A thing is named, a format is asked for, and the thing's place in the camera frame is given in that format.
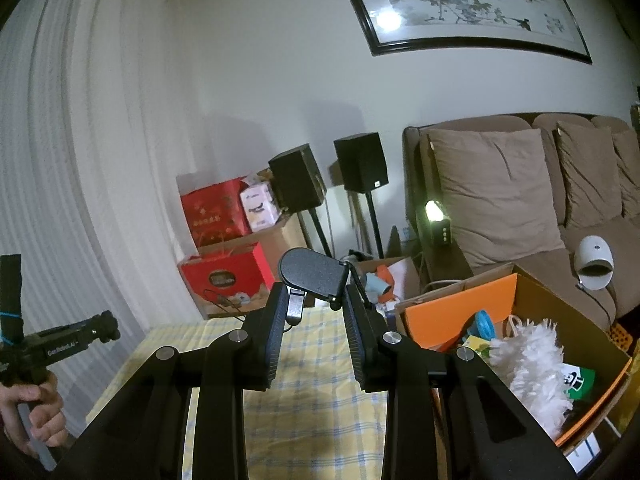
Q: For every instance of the large brown cardboard box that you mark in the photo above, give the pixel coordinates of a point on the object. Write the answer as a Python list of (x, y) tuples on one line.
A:
[(280, 240)]

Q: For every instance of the medium brown cushion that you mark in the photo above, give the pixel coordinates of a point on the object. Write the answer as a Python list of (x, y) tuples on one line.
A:
[(590, 175)]

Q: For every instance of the white dome lamp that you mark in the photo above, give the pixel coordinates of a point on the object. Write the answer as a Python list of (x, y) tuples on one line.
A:
[(592, 252)]

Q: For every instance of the black speaker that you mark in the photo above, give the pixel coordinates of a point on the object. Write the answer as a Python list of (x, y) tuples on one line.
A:
[(295, 180), (360, 160)]

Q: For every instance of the open cardboard box of clutter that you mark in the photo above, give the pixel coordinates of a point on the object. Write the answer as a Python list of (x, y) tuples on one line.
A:
[(400, 270)]

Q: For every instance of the yellow checked tablecloth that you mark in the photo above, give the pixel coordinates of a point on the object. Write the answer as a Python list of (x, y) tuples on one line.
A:
[(310, 410)]

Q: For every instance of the black clip device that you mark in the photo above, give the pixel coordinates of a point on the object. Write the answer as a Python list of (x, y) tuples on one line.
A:
[(315, 272)]

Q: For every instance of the orange perforated mat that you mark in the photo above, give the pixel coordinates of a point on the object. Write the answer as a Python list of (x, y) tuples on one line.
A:
[(622, 337)]

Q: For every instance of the red box with round label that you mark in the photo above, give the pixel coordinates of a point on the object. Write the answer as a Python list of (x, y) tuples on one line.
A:
[(225, 275)]

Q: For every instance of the blue round plastic item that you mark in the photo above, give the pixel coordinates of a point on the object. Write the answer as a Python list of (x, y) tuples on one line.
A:
[(484, 322)]

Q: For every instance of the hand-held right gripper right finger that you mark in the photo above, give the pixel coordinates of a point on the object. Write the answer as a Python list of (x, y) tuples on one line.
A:
[(357, 340)]

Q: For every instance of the person's left hand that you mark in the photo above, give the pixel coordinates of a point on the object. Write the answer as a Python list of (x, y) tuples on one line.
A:
[(45, 420)]

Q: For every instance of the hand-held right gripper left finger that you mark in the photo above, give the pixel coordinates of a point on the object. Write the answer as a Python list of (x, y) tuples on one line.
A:
[(277, 340)]

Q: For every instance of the large brown cushion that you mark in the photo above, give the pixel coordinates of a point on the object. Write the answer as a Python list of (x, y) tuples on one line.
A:
[(500, 195)]

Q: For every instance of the green yellow toothpaste box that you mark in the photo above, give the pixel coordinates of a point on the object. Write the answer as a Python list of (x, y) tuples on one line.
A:
[(577, 385)]

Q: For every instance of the white fluffy duster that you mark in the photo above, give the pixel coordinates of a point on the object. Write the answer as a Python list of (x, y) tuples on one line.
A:
[(530, 365)]

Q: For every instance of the black device with lit lamp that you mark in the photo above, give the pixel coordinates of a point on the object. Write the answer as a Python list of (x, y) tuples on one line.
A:
[(442, 235)]

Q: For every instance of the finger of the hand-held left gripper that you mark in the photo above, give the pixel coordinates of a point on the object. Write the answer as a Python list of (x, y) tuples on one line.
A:
[(100, 330)]

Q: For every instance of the small brown cushion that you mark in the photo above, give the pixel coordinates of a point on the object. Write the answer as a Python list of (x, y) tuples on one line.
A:
[(630, 170)]

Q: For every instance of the pink white box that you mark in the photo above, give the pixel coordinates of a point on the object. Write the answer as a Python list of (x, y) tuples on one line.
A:
[(260, 207)]

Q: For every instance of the white curtain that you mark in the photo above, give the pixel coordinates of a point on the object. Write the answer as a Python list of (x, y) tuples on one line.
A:
[(75, 135)]

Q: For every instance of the brown sofa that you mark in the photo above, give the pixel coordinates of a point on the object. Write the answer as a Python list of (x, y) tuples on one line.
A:
[(415, 170)]

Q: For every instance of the black speaker stand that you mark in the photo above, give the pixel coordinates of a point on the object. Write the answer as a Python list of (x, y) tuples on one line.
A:
[(317, 232), (375, 225)]

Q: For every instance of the cardboard box with orange lining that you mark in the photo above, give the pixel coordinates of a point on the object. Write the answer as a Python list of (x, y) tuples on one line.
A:
[(550, 305)]

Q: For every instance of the red gift box gold print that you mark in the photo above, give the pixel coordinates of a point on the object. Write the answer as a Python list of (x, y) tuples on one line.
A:
[(215, 210)]

